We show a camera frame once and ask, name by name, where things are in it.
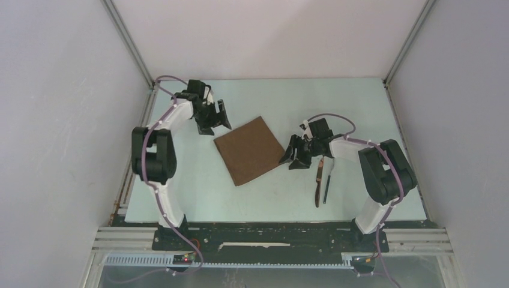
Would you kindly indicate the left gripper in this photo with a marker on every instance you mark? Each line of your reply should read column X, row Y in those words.
column 204, row 128

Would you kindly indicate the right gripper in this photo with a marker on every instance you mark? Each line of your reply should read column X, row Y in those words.
column 296, row 141

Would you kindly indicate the brown cloth napkin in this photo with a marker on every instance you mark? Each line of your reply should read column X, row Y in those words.
column 249, row 151

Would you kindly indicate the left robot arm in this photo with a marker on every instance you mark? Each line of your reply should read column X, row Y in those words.
column 153, row 154

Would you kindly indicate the right controller board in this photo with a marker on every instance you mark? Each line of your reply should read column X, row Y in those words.
column 362, row 260

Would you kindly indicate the controller board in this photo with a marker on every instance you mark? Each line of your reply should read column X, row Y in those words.
column 362, row 260
column 183, row 259

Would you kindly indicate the left controller board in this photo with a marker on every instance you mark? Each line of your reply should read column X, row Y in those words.
column 183, row 259

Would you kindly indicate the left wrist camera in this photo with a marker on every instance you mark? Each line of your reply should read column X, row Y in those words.
column 203, row 90

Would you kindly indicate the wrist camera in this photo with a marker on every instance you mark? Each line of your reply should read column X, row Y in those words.
column 203, row 90
column 317, row 129

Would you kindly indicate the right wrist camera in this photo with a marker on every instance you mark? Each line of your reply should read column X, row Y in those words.
column 317, row 129

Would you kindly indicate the left aluminium frame post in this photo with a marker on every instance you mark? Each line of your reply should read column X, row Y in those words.
column 127, row 39

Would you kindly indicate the aluminium frame post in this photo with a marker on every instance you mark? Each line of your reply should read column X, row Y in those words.
column 127, row 39
column 407, row 44

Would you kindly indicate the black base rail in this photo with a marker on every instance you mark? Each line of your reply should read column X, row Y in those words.
column 286, row 243

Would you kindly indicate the right aluminium frame post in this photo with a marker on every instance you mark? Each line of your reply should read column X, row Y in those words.
column 407, row 44

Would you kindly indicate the white cable duct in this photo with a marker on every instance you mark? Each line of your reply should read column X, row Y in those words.
column 167, row 260

